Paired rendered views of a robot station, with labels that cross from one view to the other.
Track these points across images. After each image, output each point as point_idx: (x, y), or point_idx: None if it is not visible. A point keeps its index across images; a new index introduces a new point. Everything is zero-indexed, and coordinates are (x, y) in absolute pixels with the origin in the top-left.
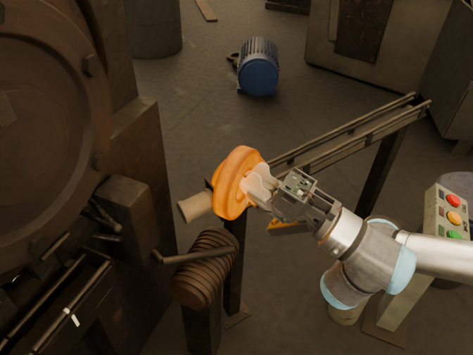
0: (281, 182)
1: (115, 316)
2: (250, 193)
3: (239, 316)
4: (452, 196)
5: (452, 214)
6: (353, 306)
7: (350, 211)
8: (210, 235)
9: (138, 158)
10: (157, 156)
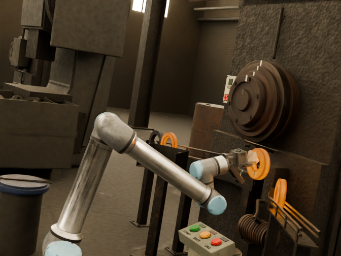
0: (249, 163)
1: (244, 199)
2: None
3: None
4: (218, 240)
5: (207, 232)
6: None
7: (222, 159)
8: None
9: (301, 178)
10: (310, 191)
